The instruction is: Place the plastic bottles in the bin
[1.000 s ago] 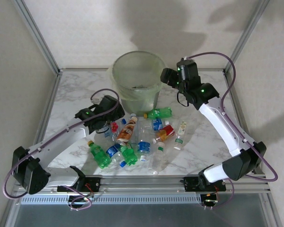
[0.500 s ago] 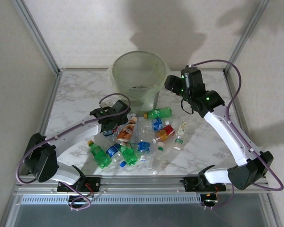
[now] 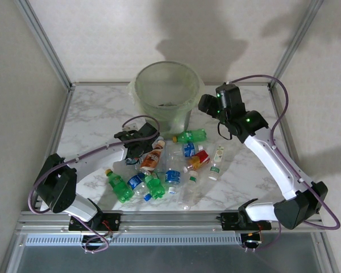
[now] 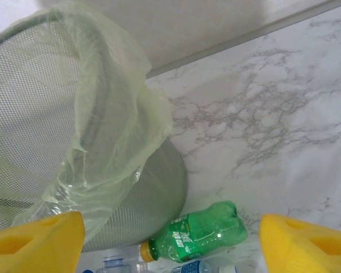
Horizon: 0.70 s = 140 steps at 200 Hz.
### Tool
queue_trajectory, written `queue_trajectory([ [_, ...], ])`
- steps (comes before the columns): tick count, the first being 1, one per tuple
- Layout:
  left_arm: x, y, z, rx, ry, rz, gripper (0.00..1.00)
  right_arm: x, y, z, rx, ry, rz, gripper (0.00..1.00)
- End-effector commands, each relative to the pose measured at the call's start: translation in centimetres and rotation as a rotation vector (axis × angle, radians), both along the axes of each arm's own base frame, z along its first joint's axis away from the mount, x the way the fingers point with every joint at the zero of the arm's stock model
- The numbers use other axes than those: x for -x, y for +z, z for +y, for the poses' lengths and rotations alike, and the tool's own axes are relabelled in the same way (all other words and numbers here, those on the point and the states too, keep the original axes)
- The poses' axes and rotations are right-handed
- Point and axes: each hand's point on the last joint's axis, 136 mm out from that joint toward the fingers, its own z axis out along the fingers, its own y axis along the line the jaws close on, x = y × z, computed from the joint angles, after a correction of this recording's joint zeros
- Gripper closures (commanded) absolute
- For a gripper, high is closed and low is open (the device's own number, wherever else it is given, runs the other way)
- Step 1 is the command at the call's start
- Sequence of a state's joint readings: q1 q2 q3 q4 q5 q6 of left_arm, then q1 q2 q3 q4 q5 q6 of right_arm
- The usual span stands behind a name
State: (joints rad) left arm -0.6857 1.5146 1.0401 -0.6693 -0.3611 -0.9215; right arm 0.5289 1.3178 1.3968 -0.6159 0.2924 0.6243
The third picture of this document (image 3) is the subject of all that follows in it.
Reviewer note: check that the blue label bottle white cap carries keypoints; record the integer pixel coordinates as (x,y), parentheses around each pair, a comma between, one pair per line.
(189,149)
(172,177)

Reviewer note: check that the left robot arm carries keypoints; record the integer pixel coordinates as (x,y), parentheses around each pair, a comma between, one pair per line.
(108,158)

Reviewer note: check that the red orange label bottle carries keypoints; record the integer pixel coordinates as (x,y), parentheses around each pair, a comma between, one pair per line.
(201,157)

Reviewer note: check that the aluminium front frame rail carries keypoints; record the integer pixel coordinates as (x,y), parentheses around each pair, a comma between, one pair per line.
(170,221)

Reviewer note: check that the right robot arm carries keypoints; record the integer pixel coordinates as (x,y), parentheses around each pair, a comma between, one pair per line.
(272,162)

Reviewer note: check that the tall clear plastic bottle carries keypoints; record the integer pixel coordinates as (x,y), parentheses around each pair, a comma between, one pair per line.
(166,163)

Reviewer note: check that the clear bottle white green label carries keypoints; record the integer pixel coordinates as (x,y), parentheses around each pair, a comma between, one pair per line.
(216,165)

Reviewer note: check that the clear bottle small green label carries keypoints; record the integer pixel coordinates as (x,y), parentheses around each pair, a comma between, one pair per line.
(191,183)

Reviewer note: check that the small clear plastic bottle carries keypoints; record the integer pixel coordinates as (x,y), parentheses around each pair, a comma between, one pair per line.
(131,162)

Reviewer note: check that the aluminium frame leg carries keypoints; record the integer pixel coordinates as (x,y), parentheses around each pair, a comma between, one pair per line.
(11,253)
(326,256)

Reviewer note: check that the aluminium back frame rail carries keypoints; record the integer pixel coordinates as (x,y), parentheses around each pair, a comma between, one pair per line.
(102,84)

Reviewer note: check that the small lit circuit board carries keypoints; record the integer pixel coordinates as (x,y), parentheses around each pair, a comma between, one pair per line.
(251,241)
(103,240)

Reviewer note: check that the brown label bottle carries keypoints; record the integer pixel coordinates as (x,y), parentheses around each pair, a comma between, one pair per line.
(152,159)

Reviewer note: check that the aluminium frame post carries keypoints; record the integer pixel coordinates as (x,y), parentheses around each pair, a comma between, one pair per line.
(297,42)
(45,45)

